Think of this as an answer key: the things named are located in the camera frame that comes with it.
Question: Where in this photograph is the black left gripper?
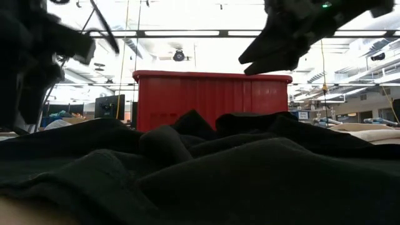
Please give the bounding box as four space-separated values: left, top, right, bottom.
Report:
0 0 66 129

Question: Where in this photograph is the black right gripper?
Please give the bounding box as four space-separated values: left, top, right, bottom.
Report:
238 0 395 76

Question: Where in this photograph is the black garment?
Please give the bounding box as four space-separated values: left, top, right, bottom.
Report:
0 109 400 225

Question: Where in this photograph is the blue bin with white label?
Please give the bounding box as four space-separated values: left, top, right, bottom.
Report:
292 111 311 121

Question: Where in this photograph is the red plastic laundry bin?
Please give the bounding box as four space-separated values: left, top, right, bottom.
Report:
132 70 294 133

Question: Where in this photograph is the blue storage box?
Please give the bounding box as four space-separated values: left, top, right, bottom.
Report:
41 116 56 128

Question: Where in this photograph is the black computer monitor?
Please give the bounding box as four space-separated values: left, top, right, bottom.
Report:
94 94 126 121

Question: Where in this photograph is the grey tube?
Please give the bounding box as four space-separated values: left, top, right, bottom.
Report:
363 117 400 128

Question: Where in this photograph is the cream canvas tote bag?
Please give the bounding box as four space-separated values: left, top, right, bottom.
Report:
329 122 400 146

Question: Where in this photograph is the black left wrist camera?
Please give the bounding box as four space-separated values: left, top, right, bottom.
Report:
49 24 96 66

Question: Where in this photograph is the black overhead frame bar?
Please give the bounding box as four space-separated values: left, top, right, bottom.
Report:
81 29 400 39

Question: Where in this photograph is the round black ceiling camera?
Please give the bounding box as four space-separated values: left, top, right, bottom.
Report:
172 49 192 63

